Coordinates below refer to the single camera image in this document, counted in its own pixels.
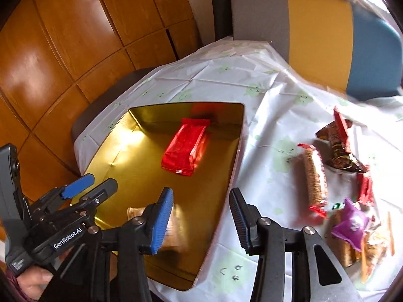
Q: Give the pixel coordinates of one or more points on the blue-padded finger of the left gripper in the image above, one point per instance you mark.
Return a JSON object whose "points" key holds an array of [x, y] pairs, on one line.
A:
{"points": [[75, 188]]}

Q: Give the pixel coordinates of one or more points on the grey yellow blue headboard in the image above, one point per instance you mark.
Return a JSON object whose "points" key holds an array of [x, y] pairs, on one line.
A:
{"points": [[333, 43]]}

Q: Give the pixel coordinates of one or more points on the clear-wrapped brown cake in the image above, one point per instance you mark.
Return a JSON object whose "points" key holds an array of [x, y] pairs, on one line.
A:
{"points": [[136, 239]]}

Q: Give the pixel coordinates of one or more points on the dark brown candy packet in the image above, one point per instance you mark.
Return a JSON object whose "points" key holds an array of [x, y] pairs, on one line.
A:
{"points": [[336, 133]]}

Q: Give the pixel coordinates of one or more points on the red foil packet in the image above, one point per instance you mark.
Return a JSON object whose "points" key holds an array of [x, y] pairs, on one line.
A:
{"points": [[181, 155]]}

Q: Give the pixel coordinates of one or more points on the pumpkin seed bag orange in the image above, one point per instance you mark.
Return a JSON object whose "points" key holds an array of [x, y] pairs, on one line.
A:
{"points": [[377, 242]]}

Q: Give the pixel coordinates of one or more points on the soda cracker packet green ends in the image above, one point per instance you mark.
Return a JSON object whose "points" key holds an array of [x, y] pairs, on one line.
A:
{"points": [[343, 251]]}

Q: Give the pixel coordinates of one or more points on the black rolled mat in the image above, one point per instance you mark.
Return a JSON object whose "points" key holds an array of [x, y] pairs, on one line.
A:
{"points": [[222, 18]]}

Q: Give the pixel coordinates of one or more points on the wooden wardrobe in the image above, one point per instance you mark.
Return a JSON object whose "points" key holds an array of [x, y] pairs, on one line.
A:
{"points": [[58, 56]]}

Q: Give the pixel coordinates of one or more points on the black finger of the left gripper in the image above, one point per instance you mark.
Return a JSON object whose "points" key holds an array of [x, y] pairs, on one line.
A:
{"points": [[99, 194]]}

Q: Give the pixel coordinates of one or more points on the person's left hand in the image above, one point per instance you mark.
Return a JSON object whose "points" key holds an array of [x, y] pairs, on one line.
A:
{"points": [[33, 281]]}

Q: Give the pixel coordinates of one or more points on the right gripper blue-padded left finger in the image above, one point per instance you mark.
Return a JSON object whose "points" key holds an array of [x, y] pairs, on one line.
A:
{"points": [[159, 219]]}

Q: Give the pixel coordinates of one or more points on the red-ended rice cracker roll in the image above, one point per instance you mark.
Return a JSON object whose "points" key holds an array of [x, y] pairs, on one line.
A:
{"points": [[315, 179]]}

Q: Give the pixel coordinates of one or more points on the red patterned candy packet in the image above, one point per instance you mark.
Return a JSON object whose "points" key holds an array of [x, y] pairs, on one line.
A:
{"points": [[365, 189]]}

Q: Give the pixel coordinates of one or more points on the white cloud-print tablecloth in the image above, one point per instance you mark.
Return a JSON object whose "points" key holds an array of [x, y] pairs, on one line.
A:
{"points": [[282, 110]]}

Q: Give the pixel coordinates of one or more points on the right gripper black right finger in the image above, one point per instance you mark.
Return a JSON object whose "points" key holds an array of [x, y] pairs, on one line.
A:
{"points": [[245, 218]]}

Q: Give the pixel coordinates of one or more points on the purple snack packet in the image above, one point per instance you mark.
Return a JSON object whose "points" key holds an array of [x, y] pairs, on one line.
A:
{"points": [[353, 223]]}

